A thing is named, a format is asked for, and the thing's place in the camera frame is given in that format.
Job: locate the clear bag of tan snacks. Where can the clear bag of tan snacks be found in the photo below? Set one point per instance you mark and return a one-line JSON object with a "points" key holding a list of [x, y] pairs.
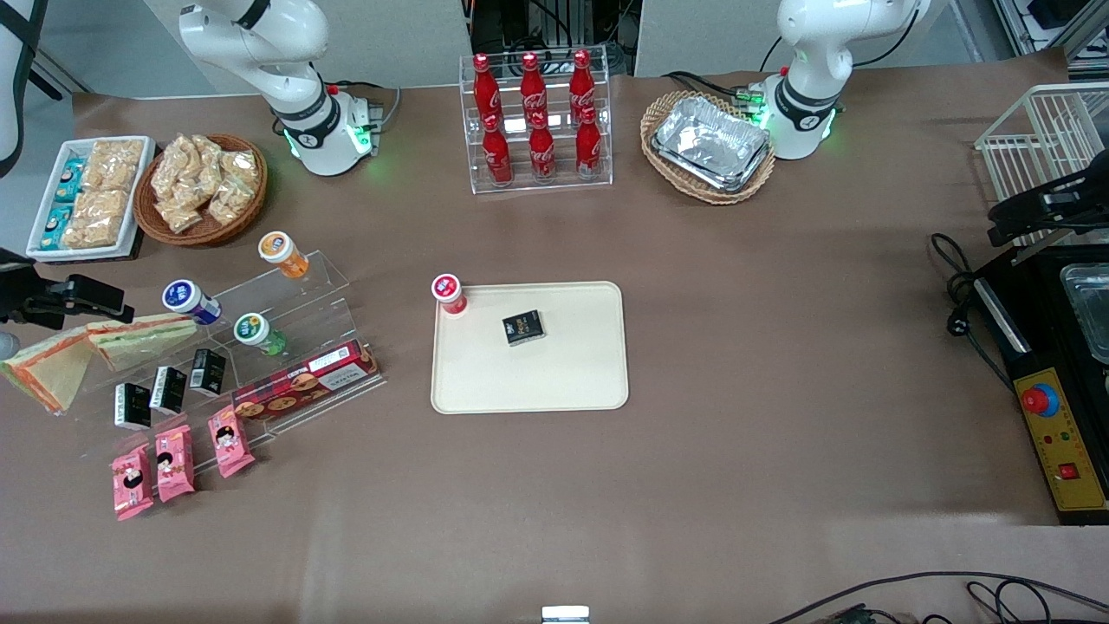
{"points": [[241, 167], [208, 160], [230, 201], [173, 169], [182, 215]]}

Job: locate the brown wicker basket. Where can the brown wicker basket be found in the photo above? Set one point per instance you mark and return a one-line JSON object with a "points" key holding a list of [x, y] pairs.
{"points": [[204, 236]]}

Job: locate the clear acrylic bottle rack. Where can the clear acrylic bottle rack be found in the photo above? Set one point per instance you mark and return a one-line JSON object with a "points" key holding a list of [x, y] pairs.
{"points": [[598, 186]]}

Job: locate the black and white small carton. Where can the black and white small carton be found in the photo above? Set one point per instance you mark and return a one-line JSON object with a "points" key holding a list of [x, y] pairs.
{"points": [[208, 373], [168, 390], [132, 406]]}

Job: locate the black machine with yellow panel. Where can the black machine with yellow panel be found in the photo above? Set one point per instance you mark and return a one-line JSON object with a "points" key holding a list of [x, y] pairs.
{"points": [[1061, 451]]}

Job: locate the black background equipment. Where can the black background equipment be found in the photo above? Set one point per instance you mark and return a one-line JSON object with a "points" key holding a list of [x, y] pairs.
{"points": [[554, 26]]}

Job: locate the blue snack pack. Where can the blue snack pack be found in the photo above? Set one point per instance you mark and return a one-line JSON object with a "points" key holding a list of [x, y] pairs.
{"points": [[57, 228], [69, 180]]}

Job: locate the tan brittle snack pack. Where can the tan brittle snack pack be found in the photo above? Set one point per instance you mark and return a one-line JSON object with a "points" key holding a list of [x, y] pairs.
{"points": [[95, 218], [113, 165]]}

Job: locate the red cookie box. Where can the red cookie box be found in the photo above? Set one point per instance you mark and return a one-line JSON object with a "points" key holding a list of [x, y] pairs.
{"points": [[303, 383]]}

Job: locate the white device at table edge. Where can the white device at table edge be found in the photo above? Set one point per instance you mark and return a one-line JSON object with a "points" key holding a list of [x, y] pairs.
{"points": [[565, 615]]}

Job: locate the light wicker basket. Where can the light wicker basket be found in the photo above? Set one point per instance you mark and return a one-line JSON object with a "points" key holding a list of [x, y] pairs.
{"points": [[719, 195]]}

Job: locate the small black box gold print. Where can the small black box gold print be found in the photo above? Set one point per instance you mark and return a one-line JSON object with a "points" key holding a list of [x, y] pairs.
{"points": [[523, 328]]}

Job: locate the red cola bottle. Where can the red cola bottle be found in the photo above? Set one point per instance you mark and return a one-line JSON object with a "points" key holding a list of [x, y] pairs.
{"points": [[532, 87], [588, 147], [483, 91], [581, 85], [542, 152], [497, 156]]}

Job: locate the aluminium frame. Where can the aluminium frame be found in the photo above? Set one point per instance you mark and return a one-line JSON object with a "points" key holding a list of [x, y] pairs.
{"points": [[1057, 22]]}

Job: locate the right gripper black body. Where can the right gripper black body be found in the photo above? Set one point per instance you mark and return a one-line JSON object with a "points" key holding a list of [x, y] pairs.
{"points": [[26, 293]]}

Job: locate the orange small bottle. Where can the orange small bottle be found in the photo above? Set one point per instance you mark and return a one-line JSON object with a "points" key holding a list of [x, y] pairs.
{"points": [[282, 253]]}

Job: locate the pink snack packet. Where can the pink snack packet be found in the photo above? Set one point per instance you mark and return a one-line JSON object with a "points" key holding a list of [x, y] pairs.
{"points": [[132, 484], [230, 442], [175, 464]]}

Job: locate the red-lid small bottle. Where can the red-lid small bottle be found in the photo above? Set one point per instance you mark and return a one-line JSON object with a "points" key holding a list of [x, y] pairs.
{"points": [[449, 293]]}

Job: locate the green small bottle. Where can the green small bottle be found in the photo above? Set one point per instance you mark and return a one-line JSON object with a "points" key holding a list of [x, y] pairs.
{"points": [[256, 333]]}

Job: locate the triangular sandwich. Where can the triangular sandwich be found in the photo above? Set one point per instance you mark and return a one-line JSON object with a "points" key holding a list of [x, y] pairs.
{"points": [[52, 373], [143, 340]]}

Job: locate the cream plastic tray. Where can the cream plastic tray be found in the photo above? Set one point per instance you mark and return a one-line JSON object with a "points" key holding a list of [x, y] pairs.
{"points": [[554, 377]]}

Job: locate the clear acrylic stepped display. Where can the clear acrylic stepped display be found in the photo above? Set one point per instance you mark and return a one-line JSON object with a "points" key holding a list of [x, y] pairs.
{"points": [[329, 286]]}

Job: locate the aluminium foil tray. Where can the aluminium foil tray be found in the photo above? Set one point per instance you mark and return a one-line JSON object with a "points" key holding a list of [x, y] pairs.
{"points": [[736, 184], [710, 134]]}

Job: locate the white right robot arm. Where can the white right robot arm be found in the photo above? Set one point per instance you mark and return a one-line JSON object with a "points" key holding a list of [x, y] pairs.
{"points": [[303, 130]]}

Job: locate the blue small bottle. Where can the blue small bottle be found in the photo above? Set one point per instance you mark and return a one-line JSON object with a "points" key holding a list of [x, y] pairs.
{"points": [[189, 300]]}

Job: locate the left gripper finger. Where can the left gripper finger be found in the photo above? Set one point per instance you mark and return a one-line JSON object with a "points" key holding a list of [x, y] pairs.
{"points": [[1014, 224], [1061, 218]]}

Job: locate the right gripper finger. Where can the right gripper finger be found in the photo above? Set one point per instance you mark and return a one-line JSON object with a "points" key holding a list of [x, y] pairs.
{"points": [[95, 299], [54, 316]]}

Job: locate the clear metal-rimmed container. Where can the clear metal-rimmed container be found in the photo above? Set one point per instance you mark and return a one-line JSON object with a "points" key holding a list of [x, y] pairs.
{"points": [[1093, 312]]}

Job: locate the white rectangular snack tray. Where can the white rectangular snack tray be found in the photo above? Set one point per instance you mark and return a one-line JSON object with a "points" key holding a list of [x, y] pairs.
{"points": [[39, 251]]}

